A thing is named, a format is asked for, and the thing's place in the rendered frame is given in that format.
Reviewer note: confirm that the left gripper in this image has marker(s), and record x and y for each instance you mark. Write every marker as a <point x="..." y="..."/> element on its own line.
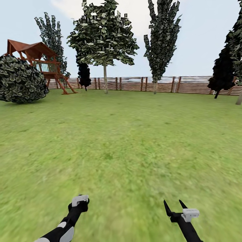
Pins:
<point x="81" y="207"/>

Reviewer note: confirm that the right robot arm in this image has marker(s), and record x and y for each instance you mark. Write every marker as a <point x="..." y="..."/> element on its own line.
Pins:
<point x="184" y="221"/>

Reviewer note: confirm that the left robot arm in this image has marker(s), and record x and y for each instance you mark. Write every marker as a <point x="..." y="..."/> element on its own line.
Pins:
<point x="64" y="232"/>

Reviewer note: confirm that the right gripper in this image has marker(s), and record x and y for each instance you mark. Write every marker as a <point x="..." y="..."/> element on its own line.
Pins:
<point x="186" y="227"/>

